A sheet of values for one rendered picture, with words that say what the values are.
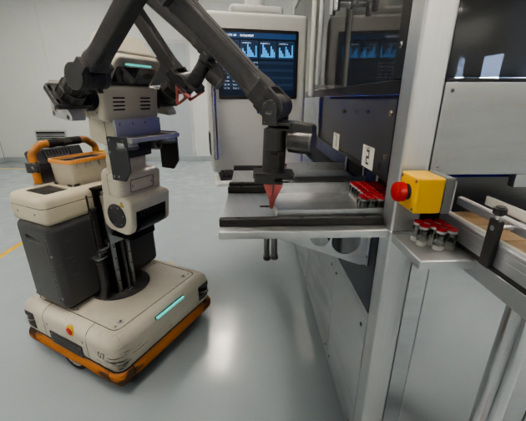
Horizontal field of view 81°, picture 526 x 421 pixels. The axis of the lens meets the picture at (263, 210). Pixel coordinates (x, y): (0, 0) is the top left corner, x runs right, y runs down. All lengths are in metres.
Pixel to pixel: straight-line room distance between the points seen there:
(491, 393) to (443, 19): 0.73
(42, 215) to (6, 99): 6.29
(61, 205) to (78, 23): 5.71
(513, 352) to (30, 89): 7.38
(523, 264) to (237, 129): 1.33
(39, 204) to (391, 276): 1.27
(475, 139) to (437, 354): 0.58
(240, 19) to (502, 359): 1.54
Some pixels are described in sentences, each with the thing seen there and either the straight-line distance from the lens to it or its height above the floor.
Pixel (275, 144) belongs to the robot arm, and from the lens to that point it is 0.75.
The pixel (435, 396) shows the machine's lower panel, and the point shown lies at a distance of 1.17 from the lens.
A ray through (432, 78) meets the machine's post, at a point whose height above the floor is 1.21.
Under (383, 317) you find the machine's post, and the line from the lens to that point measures 0.90.
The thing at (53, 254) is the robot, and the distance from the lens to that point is 1.54.
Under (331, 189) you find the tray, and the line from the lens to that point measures 1.04.
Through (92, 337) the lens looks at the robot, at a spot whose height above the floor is 0.26.
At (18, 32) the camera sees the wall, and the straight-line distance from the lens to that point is 7.48.
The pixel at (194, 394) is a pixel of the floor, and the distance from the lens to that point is 1.54.
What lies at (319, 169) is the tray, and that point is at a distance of 1.37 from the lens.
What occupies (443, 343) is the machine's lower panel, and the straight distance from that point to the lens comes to 1.04.
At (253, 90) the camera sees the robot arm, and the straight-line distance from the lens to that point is 0.75.
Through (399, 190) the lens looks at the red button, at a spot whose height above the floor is 1.00.
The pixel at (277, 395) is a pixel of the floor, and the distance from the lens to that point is 1.51.
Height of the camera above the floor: 1.17
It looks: 20 degrees down
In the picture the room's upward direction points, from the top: straight up
